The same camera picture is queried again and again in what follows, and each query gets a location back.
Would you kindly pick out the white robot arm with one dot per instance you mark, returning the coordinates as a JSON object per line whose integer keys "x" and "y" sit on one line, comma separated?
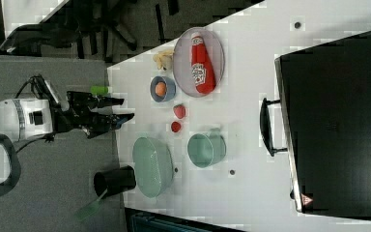
{"x": 28, "y": 120}

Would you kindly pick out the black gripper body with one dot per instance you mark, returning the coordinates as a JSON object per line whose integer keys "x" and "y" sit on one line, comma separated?
{"x": 79, "y": 115}

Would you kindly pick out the orange fruit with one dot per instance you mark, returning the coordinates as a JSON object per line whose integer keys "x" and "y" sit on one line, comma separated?
{"x": 160, "y": 89}

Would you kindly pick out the small blue bowl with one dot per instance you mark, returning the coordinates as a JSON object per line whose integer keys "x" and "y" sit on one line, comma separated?
{"x": 170, "y": 89}

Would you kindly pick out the green spatula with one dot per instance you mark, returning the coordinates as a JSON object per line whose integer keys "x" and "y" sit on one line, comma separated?
{"x": 89, "y": 209}

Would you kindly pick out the black office chair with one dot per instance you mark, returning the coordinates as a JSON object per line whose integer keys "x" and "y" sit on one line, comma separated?
{"x": 60, "y": 23}

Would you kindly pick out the green cylinder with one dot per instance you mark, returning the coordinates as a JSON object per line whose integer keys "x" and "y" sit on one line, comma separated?
{"x": 99, "y": 90}

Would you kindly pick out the green cup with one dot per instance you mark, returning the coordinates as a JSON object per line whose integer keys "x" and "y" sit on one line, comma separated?
{"x": 206, "y": 149}

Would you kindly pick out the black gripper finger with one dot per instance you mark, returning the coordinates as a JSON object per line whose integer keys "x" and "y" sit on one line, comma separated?
{"x": 105, "y": 102}
{"x": 115, "y": 121}

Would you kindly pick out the smaller red strawberry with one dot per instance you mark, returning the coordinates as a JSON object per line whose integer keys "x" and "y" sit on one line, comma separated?
{"x": 176, "y": 126}

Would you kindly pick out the green colander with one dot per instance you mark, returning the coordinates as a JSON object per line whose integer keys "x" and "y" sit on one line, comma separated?
{"x": 153, "y": 166}

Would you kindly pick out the larger red strawberry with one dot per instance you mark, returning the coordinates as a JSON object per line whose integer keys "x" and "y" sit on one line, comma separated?
{"x": 180, "y": 111}

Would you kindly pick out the red ketchup bottle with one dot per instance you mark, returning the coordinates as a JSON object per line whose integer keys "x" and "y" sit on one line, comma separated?
{"x": 202, "y": 70}

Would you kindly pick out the oven door with black handle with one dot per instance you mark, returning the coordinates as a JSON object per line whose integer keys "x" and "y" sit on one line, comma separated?
{"x": 266, "y": 133}

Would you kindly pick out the black toaster oven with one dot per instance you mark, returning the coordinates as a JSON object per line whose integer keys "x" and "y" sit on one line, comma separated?
{"x": 325, "y": 97}

